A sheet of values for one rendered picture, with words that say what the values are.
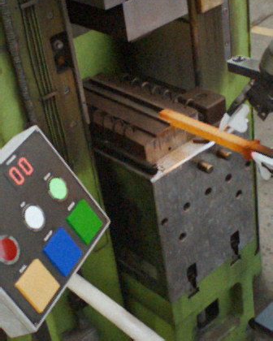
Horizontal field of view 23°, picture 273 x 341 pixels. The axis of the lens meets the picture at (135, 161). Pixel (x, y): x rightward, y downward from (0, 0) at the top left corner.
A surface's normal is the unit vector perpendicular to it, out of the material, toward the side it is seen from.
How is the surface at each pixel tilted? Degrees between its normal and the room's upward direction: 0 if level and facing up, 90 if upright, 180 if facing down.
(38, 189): 60
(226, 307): 90
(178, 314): 90
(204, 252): 90
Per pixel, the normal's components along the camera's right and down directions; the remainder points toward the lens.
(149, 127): -0.14, -0.83
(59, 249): 0.72, -0.32
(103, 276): 0.66, 0.33
